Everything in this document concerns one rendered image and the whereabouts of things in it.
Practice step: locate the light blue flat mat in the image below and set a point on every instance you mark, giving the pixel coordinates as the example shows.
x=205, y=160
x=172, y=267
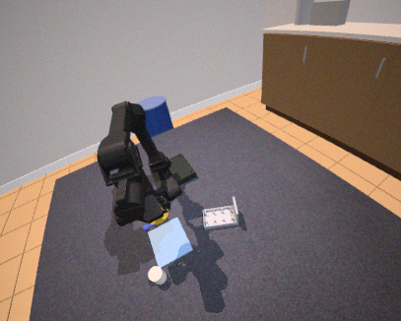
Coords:
x=169, y=242

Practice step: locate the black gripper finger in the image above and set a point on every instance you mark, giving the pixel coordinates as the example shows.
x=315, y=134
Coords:
x=169, y=200
x=140, y=219

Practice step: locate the yellow plate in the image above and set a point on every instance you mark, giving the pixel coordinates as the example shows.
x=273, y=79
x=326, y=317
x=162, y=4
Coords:
x=160, y=220

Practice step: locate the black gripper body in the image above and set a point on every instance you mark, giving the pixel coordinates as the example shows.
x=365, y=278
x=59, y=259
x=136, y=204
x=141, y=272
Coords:
x=169, y=188

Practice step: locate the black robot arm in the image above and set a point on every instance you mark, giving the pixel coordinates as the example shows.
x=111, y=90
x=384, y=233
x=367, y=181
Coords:
x=117, y=151

